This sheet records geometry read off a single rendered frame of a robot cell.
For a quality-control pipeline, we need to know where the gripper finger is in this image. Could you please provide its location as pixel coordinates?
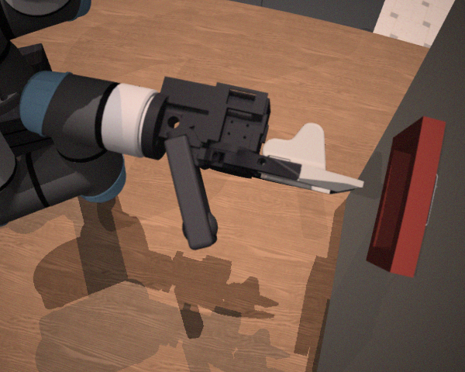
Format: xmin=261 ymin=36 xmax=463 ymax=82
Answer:
xmin=219 ymin=123 xmax=364 ymax=192
xmin=252 ymin=174 xmax=354 ymax=195

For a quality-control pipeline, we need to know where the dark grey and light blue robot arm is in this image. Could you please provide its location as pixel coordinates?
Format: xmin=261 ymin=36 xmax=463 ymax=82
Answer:
xmin=0 ymin=0 xmax=218 ymax=250

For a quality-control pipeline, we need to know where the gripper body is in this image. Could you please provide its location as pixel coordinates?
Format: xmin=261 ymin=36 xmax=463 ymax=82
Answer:
xmin=141 ymin=77 xmax=270 ymax=178

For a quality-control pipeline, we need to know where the beige board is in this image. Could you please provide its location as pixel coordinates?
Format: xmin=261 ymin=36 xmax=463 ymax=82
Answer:
xmin=317 ymin=0 xmax=465 ymax=372

